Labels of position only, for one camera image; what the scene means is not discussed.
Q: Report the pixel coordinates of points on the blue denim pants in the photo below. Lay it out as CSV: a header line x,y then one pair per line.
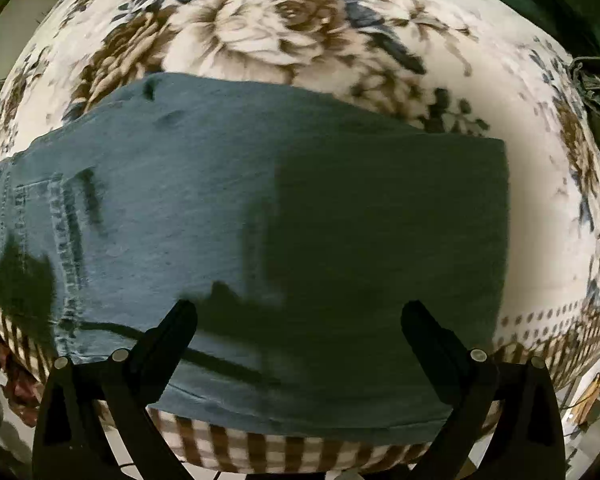
x,y
260,220

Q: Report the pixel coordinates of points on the floral printed blanket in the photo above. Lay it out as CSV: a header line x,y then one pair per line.
x,y
300,30

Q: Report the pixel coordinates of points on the dark red patterned cloth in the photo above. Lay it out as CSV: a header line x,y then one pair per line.
x,y
17,380

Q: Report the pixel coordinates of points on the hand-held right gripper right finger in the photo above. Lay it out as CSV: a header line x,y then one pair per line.
x,y
422,327

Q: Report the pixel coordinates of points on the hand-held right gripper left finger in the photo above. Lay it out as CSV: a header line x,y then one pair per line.
x,y
172,327

